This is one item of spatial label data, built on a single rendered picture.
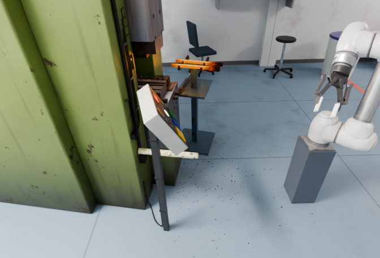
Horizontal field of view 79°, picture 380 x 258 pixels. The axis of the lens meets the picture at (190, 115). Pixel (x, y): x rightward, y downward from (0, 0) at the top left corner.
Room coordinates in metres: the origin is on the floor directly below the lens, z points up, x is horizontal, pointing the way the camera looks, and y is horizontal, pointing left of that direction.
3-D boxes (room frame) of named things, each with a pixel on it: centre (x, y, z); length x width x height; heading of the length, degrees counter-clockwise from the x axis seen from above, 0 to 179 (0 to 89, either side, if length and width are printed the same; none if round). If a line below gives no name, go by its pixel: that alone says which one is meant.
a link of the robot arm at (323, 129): (1.35, -0.97, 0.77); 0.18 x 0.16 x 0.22; 48
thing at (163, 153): (1.26, 0.17, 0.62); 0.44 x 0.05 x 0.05; 81
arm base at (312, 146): (1.37, -0.97, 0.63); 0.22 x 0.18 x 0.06; 0
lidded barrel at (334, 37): (3.94, -2.70, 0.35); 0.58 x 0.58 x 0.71
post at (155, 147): (1.05, 0.21, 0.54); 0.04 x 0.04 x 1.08; 81
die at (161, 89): (1.65, 0.41, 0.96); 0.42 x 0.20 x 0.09; 81
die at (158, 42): (1.65, 0.41, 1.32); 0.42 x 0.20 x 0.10; 81
